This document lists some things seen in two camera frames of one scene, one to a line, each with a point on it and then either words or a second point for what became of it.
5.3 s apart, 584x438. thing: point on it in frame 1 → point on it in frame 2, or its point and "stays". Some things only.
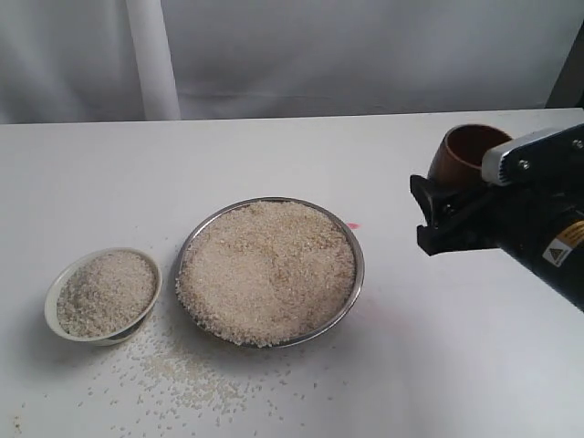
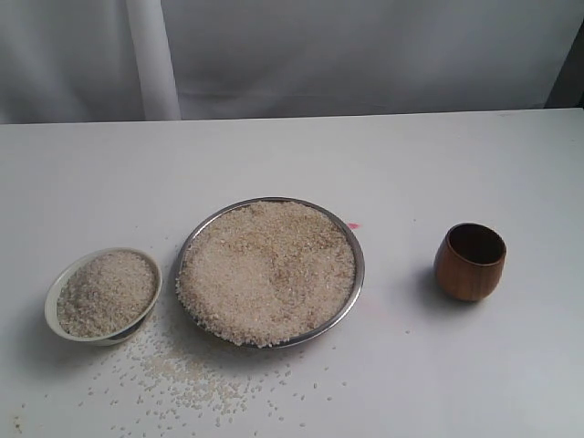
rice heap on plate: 265,273 stays
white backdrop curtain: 66,61 stays
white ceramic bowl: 102,297 stays
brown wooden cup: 458,161 → 469,261
